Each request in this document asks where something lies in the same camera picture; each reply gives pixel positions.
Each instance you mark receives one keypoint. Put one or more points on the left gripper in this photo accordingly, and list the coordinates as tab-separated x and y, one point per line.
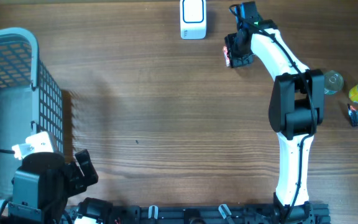
79	183

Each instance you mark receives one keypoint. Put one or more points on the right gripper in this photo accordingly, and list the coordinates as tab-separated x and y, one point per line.
236	60

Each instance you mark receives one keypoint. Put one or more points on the red white tissue pack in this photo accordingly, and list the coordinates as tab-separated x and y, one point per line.
226	57

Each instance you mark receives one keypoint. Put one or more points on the green tin can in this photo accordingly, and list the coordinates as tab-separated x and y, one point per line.
333	82

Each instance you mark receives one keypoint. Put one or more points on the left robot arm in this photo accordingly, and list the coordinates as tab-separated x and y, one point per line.
43	184

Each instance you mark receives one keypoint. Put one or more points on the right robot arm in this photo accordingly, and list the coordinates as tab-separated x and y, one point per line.
296	105

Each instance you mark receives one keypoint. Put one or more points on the white barcode scanner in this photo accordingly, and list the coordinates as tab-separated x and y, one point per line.
192	19

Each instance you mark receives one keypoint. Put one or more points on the grey plastic shopping basket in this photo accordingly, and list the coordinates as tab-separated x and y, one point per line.
30	100

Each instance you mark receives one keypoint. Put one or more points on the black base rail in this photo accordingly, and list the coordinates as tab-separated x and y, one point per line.
93	210

